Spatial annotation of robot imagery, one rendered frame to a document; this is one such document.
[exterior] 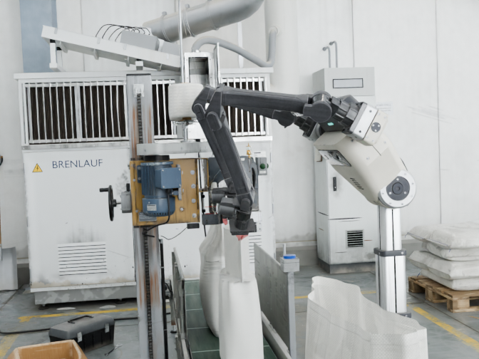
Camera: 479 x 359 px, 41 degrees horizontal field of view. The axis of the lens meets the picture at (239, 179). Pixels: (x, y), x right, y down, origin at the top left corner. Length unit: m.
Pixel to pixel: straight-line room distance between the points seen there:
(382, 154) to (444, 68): 5.55
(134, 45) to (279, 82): 1.51
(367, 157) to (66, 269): 3.99
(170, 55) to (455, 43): 3.76
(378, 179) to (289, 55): 3.95
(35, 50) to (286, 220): 3.23
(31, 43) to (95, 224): 2.03
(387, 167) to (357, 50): 5.15
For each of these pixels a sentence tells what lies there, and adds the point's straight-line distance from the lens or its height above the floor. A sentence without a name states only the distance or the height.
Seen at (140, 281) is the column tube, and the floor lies 0.75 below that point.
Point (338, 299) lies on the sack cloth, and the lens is 1.44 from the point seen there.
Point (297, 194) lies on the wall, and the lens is 7.37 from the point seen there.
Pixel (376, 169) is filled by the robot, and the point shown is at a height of 1.28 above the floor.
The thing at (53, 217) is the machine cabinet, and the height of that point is 0.82.
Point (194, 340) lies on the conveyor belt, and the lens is 3.50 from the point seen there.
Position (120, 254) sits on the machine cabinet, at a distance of 5.94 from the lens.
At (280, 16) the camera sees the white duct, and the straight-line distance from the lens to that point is 6.42.
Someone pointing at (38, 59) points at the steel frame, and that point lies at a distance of 6.85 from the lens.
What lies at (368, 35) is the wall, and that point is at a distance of 7.69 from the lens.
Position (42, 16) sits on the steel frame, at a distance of 6.92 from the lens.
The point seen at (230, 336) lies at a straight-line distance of 2.82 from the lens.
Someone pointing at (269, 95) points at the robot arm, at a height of 1.56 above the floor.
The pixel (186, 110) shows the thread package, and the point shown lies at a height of 1.56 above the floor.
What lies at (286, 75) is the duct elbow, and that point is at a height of 2.04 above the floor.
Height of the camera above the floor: 1.39
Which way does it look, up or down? 3 degrees down
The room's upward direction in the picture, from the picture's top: 2 degrees counter-clockwise
